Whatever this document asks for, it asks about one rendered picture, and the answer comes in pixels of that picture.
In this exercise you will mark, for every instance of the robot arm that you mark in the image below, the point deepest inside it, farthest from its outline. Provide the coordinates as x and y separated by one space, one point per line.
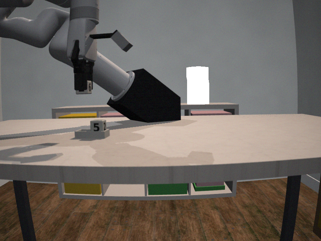
53 24

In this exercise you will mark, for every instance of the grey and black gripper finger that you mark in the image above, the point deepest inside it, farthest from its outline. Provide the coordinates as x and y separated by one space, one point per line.
80 77
89 71

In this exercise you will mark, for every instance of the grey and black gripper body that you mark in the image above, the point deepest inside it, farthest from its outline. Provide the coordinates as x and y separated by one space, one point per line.
81 29

